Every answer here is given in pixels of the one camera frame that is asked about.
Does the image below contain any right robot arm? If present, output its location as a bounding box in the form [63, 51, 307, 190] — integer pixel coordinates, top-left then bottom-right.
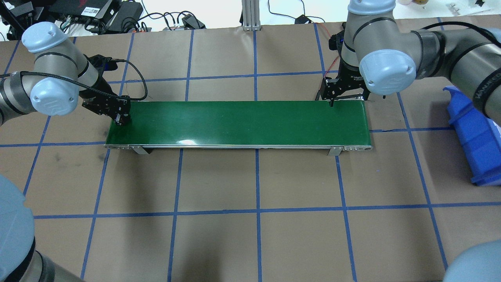
[317, 0, 500, 186]

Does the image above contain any black power adapter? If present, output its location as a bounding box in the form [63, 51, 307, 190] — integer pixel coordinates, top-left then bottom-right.
[105, 1, 143, 34]

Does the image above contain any black laptop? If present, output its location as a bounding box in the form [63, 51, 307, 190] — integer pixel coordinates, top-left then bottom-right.
[49, 0, 122, 24]

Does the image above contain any red conveyor power wire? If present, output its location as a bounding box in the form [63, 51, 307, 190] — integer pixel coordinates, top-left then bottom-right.
[313, 23, 341, 79]

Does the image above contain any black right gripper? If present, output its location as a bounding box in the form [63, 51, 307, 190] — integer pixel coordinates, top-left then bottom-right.
[319, 33, 370, 107]

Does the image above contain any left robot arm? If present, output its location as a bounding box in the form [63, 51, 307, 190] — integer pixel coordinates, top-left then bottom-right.
[0, 22, 131, 282]

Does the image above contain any blue plastic bin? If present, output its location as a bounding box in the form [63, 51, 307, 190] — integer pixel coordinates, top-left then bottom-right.
[443, 86, 501, 186]

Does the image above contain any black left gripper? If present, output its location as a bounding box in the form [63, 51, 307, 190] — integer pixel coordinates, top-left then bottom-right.
[81, 55, 131, 126]

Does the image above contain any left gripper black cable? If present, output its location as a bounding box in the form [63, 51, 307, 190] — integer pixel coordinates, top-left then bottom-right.
[0, 58, 148, 101]

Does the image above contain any aluminium frame post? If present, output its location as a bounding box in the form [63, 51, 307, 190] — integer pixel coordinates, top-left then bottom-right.
[241, 0, 261, 31]

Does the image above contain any green conveyor belt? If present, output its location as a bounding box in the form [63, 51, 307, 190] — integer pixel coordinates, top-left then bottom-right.
[105, 100, 373, 155]

